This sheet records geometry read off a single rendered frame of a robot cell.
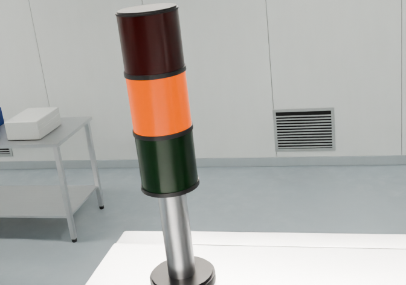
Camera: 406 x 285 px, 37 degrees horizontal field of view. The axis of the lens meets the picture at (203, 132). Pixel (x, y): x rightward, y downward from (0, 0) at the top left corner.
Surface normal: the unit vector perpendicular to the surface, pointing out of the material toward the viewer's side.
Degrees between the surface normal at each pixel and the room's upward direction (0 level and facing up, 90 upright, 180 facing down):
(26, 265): 0
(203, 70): 90
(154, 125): 90
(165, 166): 90
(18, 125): 90
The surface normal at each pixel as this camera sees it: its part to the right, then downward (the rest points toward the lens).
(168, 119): 0.32, 0.28
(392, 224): -0.11, -0.94
